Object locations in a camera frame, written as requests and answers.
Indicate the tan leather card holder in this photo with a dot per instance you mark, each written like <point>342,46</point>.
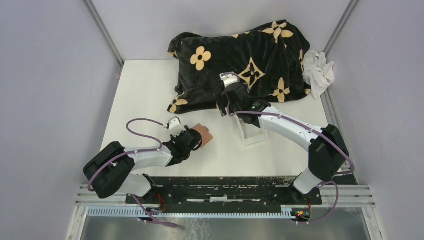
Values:
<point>205,134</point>

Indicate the white crumpled cloth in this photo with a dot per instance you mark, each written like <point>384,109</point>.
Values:
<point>317,72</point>

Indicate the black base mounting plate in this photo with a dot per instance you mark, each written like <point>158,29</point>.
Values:
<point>227,195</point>

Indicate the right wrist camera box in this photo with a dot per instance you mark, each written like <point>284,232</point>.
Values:
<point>229,78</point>

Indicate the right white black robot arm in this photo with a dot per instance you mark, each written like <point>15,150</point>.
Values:
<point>326,148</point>

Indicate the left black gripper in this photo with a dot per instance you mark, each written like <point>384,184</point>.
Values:
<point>174,138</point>

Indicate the black floral plush blanket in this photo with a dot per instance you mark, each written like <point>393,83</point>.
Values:
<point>269,59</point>

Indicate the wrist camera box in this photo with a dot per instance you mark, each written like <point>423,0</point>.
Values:
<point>174,124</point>
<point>229,78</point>

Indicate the white plastic card tray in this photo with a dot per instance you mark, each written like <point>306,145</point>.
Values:
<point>250,134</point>

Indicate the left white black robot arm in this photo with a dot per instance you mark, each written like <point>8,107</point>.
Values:
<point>112,170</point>

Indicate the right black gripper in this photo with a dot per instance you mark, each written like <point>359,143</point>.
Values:
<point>222,99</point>

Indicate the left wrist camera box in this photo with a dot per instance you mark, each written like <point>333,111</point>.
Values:
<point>174,124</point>

